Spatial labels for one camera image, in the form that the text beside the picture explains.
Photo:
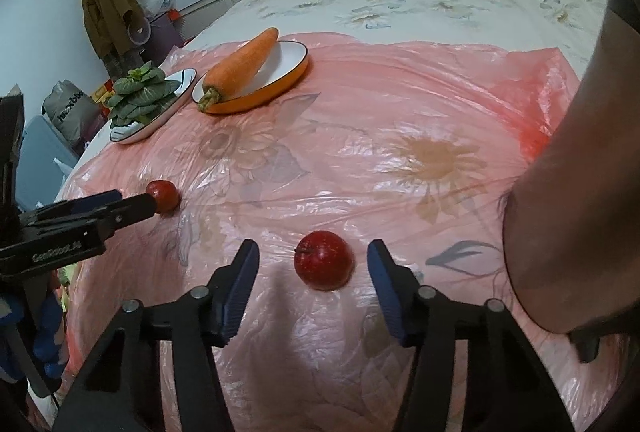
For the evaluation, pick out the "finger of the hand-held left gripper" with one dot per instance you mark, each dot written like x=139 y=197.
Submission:
x=90 y=201
x=135 y=211

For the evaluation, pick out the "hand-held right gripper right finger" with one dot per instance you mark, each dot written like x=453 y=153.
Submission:
x=390 y=292

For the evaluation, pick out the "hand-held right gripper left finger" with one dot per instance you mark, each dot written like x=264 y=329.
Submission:
x=240 y=292

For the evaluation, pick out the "small red apple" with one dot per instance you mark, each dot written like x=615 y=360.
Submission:
x=168 y=194

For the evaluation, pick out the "large red apple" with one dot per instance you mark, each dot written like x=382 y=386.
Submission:
x=324 y=262

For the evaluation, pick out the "person's left hand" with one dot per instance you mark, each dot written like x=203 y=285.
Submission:
x=52 y=337

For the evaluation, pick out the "dark rimmed white plate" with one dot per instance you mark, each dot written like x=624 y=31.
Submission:
x=132 y=132

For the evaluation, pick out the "grey printed bag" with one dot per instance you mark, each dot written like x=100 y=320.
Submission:
x=67 y=111

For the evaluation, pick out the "green bok choy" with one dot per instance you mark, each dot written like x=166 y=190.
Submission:
x=140 y=96

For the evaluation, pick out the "carrot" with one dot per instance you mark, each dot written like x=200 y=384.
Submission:
x=235 y=69

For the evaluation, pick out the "purple box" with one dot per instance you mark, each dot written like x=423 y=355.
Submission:
x=162 y=39

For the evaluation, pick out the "small white fan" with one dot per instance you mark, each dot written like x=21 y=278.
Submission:
x=139 y=32

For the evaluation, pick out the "pink plastic sheet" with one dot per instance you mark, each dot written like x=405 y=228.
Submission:
x=375 y=111

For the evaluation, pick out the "brown hanging coat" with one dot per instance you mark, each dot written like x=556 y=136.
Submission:
x=102 y=6

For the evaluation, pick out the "person's bare leg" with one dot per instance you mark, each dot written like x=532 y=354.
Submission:
x=565 y=187

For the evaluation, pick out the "orange rimmed white plate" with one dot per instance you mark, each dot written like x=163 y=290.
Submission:
x=287 y=61

